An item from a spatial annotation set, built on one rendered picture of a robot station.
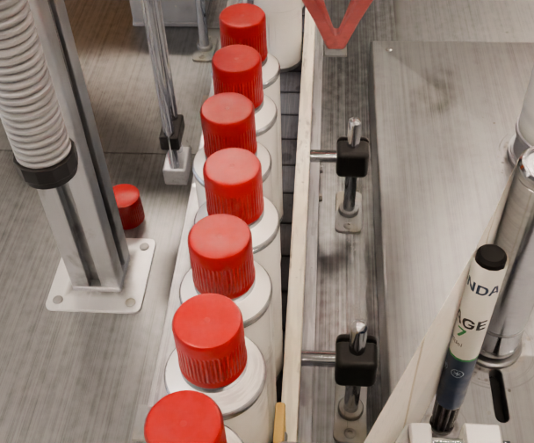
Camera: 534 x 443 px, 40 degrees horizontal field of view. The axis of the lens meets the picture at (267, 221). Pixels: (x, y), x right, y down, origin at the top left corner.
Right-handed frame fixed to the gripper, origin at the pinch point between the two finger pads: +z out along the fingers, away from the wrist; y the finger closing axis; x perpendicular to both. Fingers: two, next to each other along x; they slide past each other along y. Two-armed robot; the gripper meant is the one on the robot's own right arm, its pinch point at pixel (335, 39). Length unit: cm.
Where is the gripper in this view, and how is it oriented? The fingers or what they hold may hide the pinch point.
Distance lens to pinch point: 63.6
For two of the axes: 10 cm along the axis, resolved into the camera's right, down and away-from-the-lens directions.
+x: -10.0, -0.3, 0.9
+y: 0.8, -7.3, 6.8
